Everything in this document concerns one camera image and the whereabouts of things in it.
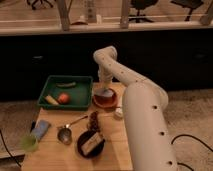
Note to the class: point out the wooden post middle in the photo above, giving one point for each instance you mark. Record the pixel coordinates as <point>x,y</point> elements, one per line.
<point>125,8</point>

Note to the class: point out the grey towel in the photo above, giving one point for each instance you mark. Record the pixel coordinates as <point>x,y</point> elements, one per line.
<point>104,92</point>

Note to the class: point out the orange fruit in tray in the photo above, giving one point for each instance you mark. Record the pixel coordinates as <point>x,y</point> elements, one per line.
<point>63,98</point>

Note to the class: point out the metal ladle with handle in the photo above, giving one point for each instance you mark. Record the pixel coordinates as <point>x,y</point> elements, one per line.
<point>64,134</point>

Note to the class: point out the black round plate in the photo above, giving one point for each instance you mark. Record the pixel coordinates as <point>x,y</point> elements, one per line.
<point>83,138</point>

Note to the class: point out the blue sponge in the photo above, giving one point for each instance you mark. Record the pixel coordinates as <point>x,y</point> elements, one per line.
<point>41,128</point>

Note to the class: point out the office chair base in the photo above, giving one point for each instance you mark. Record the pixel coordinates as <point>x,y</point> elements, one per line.
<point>140,5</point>

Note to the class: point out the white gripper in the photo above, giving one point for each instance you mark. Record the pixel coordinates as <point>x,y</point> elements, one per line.
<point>105,80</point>

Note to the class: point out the green plastic cup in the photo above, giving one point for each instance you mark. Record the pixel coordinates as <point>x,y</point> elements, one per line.
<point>29,143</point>

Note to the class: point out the green plastic tray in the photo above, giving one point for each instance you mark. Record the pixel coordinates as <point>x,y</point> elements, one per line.
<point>80,95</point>

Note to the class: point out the yellow corn piece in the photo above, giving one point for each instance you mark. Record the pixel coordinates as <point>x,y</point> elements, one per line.
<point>51,100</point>

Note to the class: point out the office chair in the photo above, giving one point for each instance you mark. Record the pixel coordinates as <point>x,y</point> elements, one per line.
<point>190,4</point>
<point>32,3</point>

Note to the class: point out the red bowl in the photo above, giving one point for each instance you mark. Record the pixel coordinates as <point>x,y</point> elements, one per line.
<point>105,102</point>

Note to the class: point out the office chair left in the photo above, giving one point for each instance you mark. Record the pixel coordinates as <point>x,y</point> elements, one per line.
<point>32,3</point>

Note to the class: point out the wooden post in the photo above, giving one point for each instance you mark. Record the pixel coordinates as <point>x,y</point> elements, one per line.
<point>208,16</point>
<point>125,8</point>

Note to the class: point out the office chair right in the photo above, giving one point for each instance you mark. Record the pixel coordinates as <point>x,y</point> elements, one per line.
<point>190,4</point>

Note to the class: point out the wooden post right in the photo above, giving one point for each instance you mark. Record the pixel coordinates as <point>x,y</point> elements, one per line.
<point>208,16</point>

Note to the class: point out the white box on plate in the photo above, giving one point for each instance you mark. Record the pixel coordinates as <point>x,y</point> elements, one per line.
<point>91,143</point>

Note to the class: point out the brown grape bunch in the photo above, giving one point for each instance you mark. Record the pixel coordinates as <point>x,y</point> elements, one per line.
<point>93,124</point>

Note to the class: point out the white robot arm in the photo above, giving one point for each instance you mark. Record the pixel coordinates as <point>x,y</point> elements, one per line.
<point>143,103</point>

